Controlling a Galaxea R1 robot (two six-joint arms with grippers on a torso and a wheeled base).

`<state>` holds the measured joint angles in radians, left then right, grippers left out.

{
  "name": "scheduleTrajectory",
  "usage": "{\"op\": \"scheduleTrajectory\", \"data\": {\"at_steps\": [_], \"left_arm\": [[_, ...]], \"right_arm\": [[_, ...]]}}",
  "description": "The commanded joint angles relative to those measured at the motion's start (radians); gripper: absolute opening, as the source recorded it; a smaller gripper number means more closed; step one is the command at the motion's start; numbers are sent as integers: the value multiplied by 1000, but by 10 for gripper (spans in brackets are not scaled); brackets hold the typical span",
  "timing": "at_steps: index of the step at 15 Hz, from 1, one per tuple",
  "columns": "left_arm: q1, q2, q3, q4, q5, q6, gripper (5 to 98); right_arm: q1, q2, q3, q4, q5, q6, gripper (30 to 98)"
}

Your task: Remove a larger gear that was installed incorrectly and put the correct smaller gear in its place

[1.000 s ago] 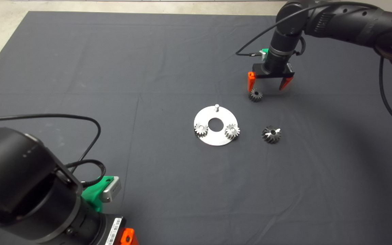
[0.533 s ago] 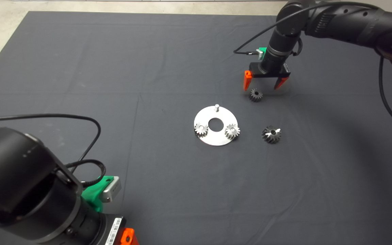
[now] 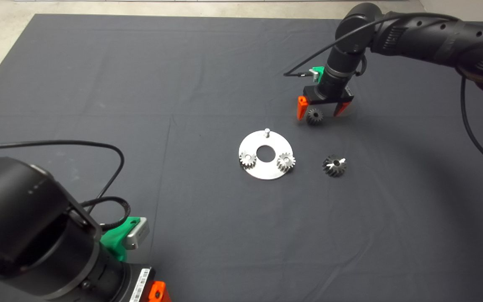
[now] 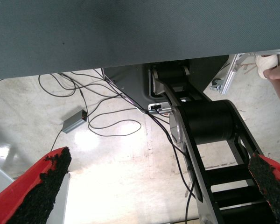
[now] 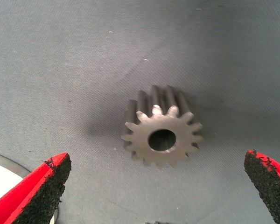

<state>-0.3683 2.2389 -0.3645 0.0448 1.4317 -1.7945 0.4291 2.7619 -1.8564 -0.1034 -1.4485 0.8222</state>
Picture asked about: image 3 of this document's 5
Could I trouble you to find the small dark steel gear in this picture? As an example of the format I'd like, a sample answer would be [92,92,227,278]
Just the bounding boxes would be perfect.
[306,108,325,126]

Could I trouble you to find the round metal plate with hole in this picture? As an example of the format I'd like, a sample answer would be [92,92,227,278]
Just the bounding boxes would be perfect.
[239,128,294,181]

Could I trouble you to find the large steel bevel gear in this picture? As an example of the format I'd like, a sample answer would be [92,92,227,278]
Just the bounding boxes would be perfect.
[322,154,348,177]

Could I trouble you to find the small shiny steel gear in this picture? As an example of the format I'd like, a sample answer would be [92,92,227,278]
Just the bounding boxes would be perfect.
[276,152,296,172]
[239,151,258,169]

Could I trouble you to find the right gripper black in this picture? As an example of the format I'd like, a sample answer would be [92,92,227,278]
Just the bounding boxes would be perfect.
[297,85,355,121]

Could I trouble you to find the black left camera cable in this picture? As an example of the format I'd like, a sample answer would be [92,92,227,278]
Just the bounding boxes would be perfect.
[0,140,131,231]

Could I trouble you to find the dark grey table cloth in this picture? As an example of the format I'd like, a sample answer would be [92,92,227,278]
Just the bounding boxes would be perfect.
[0,13,483,302]

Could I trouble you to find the black right camera cable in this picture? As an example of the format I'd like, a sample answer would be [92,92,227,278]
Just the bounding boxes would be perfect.
[283,12,483,173]

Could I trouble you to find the green left camera mount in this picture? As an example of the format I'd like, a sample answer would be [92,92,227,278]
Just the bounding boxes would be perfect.
[99,216,141,261]

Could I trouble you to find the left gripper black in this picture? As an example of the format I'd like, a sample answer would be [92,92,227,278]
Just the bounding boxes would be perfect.
[118,264,166,302]

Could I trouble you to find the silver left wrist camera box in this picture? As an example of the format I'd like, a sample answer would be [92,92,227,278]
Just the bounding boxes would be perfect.
[125,217,150,250]

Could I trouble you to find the black camera cable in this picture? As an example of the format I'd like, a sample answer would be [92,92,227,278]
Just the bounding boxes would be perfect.
[0,140,131,231]
[283,12,483,173]

